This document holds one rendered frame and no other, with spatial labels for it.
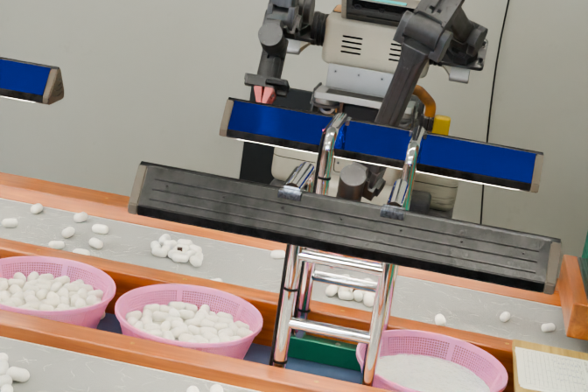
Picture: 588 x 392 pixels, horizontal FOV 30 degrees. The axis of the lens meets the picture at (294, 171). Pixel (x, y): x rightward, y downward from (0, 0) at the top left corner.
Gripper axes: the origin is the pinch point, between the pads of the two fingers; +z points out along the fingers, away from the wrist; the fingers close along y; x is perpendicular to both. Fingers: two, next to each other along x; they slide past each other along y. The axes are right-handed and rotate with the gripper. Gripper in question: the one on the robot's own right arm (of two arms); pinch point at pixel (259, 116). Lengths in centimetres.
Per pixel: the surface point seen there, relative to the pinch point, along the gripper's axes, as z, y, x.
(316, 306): 44, 25, -35
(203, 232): 29.6, -6.1, -3.7
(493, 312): 36, 60, -14
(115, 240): 36.5, -22.2, -15.1
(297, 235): 39, 26, -91
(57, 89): 11, -35, -38
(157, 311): 51, -3, -43
